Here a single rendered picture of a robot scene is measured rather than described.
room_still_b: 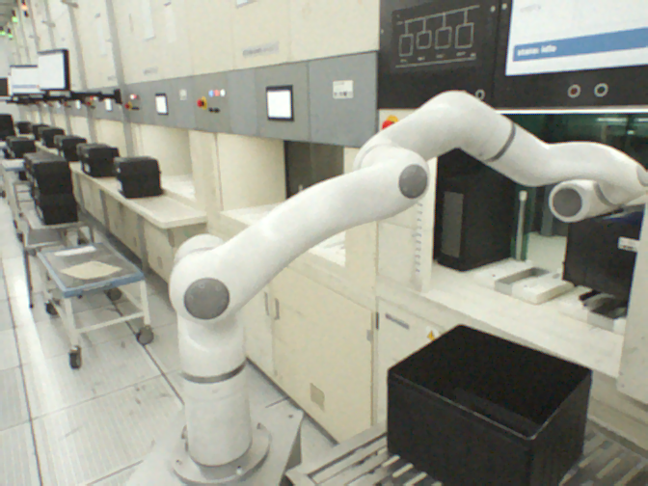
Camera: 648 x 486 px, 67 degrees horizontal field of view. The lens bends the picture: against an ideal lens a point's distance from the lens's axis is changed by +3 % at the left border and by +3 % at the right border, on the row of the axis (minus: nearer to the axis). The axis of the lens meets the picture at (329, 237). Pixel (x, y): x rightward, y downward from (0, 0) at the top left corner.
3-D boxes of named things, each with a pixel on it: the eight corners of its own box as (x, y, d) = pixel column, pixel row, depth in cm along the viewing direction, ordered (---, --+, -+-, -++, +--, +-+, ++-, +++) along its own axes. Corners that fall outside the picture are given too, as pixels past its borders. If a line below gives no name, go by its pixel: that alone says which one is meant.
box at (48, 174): (33, 190, 411) (26, 159, 404) (71, 186, 426) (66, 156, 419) (37, 195, 387) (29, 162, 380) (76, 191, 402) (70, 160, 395)
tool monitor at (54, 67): (41, 104, 358) (30, 51, 348) (116, 104, 385) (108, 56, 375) (48, 105, 325) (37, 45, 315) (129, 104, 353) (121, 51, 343)
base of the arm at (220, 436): (150, 481, 88) (140, 391, 83) (197, 414, 106) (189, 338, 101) (251, 492, 85) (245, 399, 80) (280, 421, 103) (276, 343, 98)
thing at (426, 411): (455, 388, 114) (459, 322, 109) (585, 447, 95) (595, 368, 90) (382, 447, 95) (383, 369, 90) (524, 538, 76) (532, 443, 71)
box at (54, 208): (38, 220, 418) (32, 190, 411) (75, 215, 434) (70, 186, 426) (42, 227, 394) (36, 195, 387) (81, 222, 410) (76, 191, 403)
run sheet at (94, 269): (56, 271, 289) (56, 269, 288) (94, 260, 307) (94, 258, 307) (87, 281, 272) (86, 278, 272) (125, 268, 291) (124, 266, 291)
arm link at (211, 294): (194, 309, 92) (193, 349, 77) (159, 258, 88) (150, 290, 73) (413, 183, 97) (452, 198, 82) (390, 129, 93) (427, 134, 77)
